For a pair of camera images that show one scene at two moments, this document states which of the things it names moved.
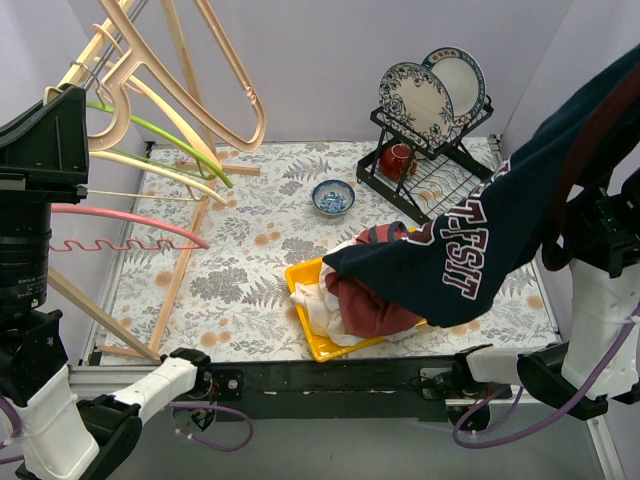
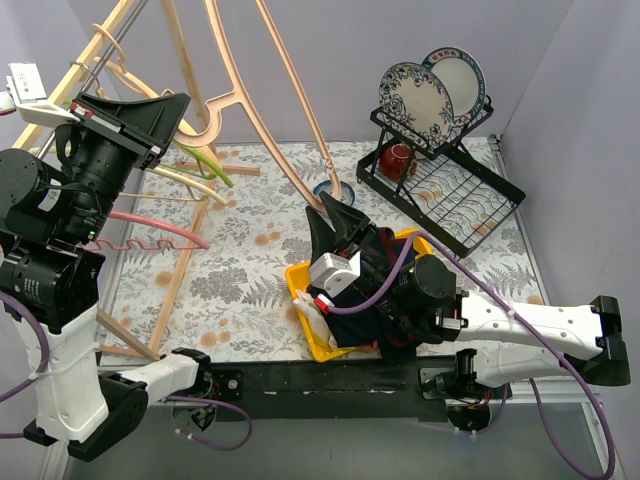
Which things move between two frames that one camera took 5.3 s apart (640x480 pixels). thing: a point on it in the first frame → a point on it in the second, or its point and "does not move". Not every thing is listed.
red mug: x=393 y=159 does not move
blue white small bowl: x=333 y=197 does not move
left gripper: x=38 y=178 → x=117 y=133
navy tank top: x=447 y=271 → x=375 y=326
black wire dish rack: x=429 y=182 does not move
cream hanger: x=135 y=57 → x=227 y=62
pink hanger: x=130 y=245 does not move
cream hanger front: x=176 y=176 does not move
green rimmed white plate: x=464 y=78 does not move
